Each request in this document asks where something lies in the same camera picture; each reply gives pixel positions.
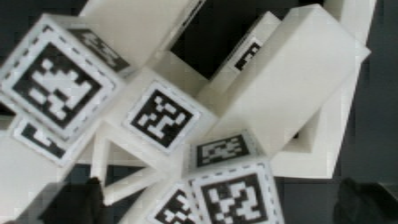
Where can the white chair leg with marker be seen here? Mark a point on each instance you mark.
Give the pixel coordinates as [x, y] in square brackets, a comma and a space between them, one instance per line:
[62, 75]

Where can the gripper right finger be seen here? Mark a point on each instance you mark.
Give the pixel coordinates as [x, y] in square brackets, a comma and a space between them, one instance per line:
[367, 204]

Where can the white chair back frame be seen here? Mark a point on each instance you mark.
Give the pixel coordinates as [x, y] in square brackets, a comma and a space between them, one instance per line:
[150, 121]

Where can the white chair seat part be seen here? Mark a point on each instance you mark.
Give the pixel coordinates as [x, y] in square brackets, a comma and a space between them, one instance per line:
[289, 97]

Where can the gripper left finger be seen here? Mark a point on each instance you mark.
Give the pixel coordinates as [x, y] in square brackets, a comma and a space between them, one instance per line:
[78, 207]

